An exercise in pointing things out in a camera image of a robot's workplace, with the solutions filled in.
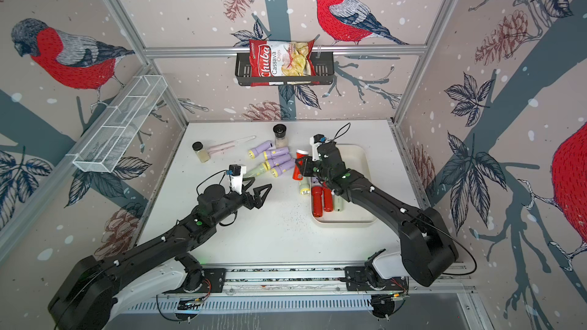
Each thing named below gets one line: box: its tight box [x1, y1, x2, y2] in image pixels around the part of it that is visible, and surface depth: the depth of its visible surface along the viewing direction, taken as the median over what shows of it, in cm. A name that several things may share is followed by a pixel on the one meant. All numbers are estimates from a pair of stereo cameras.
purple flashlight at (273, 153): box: [262, 146, 290, 160], surface depth 106 cm
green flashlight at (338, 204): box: [334, 194, 345, 213], surface depth 89 cm
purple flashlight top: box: [247, 140, 273, 159], surface depth 109 cm
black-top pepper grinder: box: [272, 123, 289, 149], surface depth 106 cm
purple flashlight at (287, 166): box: [270, 158, 296, 178], surface depth 102 cm
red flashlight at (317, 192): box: [311, 185, 324, 218], surface depth 90 cm
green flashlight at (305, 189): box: [298, 183, 312, 196], surface depth 94 cm
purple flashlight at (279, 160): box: [267, 153, 292, 168], surface depth 106 cm
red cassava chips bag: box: [248, 38, 321, 88], surface depth 89 cm
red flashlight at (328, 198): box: [321, 181, 335, 213], surface depth 91 cm
